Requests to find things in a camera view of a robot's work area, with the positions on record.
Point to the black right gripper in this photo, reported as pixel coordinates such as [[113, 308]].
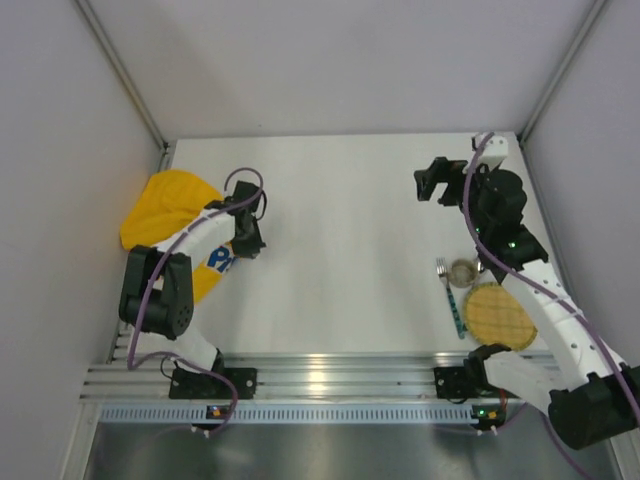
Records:
[[447, 181]]

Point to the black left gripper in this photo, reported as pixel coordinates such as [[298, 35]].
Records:
[[251, 238]]

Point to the yellow printed cloth placemat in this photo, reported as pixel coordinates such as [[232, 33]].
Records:
[[170, 201]]

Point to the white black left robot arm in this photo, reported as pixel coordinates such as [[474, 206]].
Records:
[[158, 297]]

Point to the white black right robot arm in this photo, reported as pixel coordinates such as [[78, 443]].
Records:
[[596, 395]]

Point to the round woven yellow plate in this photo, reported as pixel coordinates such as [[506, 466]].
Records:
[[493, 316]]

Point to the fork with teal handle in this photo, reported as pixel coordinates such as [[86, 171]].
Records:
[[442, 273]]

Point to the aluminium frame post left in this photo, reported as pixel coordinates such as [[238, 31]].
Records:
[[101, 36]]

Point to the aluminium frame post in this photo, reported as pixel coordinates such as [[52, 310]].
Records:
[[579, 39], [101, 36]]

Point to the aluminium mounting rail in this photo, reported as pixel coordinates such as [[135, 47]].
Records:
[[313, 377]]

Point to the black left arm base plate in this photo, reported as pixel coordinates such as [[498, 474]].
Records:
[[187, 385]]

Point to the slotted grey cable duct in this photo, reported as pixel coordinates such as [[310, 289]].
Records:
[[303, 414]]

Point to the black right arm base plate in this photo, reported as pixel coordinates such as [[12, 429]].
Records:
[[458, 384]]

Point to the aluminium frame post right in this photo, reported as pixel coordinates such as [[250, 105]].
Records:
[[579, 39]]

